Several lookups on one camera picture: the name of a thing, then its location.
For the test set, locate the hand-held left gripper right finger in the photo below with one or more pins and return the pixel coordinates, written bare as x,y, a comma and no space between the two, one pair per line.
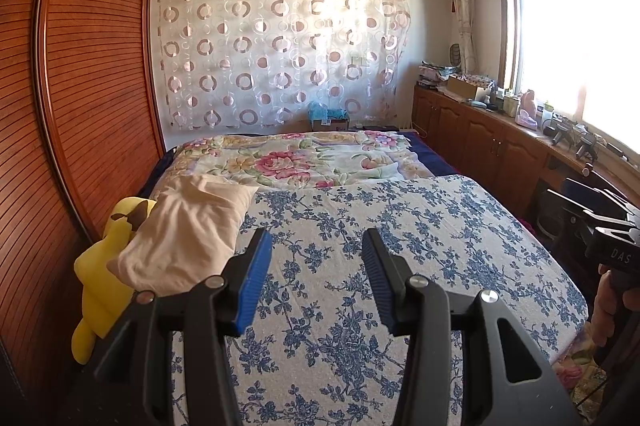
377,281

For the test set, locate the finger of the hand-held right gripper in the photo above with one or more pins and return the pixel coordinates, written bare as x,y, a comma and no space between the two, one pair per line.
617,201
570,208

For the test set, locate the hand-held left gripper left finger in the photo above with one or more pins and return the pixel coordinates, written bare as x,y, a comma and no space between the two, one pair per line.
255,281

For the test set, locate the beige t-shirt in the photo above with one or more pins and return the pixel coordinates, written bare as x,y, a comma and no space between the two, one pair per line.
190,226

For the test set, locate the person's right hand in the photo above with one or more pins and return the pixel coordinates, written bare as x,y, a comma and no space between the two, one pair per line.
610,306

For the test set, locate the dark chair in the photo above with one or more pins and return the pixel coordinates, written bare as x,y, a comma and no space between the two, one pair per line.
552,226

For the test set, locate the black hand-held tool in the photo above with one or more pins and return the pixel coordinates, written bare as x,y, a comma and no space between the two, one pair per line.
560,131
585,146

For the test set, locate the blue floral bed cover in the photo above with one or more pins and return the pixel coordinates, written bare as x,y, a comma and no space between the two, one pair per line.
450,226

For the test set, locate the pink bottle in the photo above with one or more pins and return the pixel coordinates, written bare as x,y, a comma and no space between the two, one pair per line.
527,111

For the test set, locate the long wooden cabinet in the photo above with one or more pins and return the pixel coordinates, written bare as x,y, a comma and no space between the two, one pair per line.
480,141

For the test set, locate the pink floral blanket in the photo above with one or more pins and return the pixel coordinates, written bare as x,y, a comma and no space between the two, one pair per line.
300,158

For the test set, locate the yellow plush toy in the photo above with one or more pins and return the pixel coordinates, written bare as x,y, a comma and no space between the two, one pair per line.
100,276

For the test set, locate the open cardboard box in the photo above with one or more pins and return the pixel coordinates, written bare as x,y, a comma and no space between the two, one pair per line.
462,87

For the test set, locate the small cardboard box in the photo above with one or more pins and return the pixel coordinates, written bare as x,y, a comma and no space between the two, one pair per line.
330,124

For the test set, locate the wooden framed window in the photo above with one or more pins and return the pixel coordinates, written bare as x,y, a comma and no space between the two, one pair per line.
565,41

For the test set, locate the pile of mixed cloths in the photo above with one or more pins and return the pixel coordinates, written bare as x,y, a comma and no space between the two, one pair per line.
435,73

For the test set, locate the dark oval fan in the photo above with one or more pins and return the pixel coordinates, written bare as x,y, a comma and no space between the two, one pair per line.
455,53

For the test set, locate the circle-patterned sheer curtain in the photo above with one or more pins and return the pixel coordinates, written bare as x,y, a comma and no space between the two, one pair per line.
280,56

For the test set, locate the wooden slatted wardrobe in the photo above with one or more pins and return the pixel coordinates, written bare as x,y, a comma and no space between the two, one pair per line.
90,81

